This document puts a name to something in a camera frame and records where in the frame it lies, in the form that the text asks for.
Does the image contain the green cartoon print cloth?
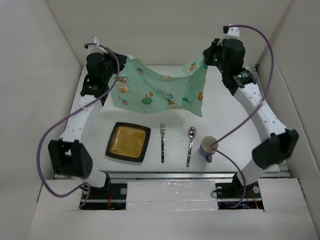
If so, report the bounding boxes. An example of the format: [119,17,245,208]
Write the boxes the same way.
[110,54,208,117]

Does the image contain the square brown black plate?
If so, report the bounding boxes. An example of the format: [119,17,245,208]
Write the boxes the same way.
[105,122,151,163]

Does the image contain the silver spoon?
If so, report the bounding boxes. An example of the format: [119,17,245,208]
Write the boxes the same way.
[186,126,197,168]

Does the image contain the silver fork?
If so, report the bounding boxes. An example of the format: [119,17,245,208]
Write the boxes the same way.
[160,123,166,164]

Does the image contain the purple mug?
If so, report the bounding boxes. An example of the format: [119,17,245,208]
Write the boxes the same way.
[199,136,219,163]

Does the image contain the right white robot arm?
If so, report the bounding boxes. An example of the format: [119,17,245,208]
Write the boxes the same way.
[203,38,299,197]

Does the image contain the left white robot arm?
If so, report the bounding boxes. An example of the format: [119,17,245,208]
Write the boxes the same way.
[48,52,127,199]

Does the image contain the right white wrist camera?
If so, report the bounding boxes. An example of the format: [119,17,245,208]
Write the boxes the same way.
[223,24,240,39]

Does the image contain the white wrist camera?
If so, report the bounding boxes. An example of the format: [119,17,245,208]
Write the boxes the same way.
[88,35,100,45]
[223,24,240,39]

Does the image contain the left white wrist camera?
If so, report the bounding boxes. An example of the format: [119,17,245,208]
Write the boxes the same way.
[88,35,100,45]

